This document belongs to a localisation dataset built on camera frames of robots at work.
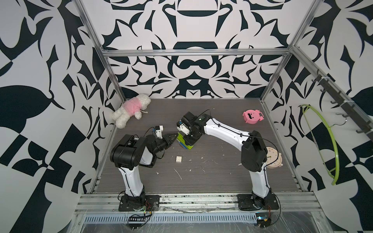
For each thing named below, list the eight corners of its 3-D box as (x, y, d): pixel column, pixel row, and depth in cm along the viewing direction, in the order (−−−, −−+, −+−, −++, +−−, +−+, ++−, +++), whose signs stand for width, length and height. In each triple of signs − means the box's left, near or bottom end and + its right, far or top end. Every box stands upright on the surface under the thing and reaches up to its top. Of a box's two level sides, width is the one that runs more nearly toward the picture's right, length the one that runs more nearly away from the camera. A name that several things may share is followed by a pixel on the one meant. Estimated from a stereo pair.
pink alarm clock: (244, 125, 109) (246, 120, 105) (241, 114, 116) (243, 109, 111) (262, 125, 109) (265, 120, 105) (257, 114, 116) (260, 109, 111)
